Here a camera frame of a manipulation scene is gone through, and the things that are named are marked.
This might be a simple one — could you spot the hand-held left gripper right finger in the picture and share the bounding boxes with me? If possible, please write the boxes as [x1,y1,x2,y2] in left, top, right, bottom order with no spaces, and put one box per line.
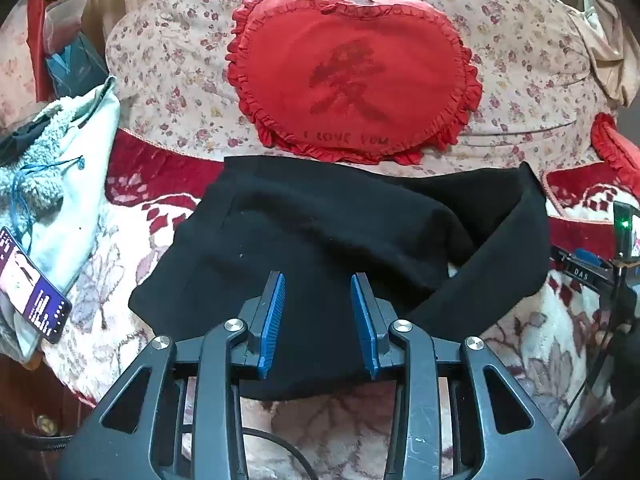
[350,274,581,480]

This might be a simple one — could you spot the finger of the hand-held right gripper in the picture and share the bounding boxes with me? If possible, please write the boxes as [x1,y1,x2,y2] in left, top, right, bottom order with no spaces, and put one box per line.
[550,245,618,292]

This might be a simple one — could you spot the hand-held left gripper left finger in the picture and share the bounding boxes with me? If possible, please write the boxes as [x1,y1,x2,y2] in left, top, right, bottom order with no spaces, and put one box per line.
[57,271,287,480]

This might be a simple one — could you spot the black pants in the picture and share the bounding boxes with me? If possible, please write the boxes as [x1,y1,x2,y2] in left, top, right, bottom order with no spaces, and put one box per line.
[128,156,551,402]

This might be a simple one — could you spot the red and white patterned blanket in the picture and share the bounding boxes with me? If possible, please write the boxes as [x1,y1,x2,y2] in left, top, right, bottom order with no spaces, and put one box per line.
[42,127,640,480]

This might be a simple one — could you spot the beige cloth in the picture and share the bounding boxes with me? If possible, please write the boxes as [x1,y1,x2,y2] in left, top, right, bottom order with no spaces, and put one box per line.
[570,0,631,108]

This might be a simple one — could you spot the light blue fleece jacket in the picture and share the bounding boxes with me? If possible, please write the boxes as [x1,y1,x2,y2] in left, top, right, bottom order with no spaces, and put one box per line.
[0,76,122,366]

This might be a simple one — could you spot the smartphone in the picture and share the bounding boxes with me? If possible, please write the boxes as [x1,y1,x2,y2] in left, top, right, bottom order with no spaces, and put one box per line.
[0,226,72,345]

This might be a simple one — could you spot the red heart-shaped frilled pillow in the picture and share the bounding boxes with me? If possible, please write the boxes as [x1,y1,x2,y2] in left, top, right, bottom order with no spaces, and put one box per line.
[226,0,484,166]

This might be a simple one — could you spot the floral quilt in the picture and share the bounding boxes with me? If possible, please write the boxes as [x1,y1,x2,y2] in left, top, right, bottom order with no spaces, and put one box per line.
[102,0,623,181]

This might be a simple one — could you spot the black cloth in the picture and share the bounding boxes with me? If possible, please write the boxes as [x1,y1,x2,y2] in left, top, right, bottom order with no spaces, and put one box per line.
[0,119,41,166]

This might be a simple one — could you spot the teal bag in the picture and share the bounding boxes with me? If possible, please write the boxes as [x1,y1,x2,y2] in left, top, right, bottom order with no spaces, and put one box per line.
[44,35,108,98]

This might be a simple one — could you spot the tan pleated cloth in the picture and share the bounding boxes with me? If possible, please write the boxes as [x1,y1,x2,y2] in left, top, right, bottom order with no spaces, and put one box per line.
[80,0,166,53]

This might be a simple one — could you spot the clear plastic bag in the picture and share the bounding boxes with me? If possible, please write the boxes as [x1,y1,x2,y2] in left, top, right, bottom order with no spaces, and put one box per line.
[42,0,101,56]

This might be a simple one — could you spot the red cloth strip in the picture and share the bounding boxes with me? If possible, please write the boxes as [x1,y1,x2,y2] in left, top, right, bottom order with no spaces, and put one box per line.
[25,0,56,103]

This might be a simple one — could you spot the black cable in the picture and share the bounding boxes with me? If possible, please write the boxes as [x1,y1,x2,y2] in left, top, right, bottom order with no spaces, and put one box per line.
[240,427,313,480]

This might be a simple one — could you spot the wooden bed frame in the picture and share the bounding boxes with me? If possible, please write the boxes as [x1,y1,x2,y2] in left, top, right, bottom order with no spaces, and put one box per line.
[0,345,101,480]

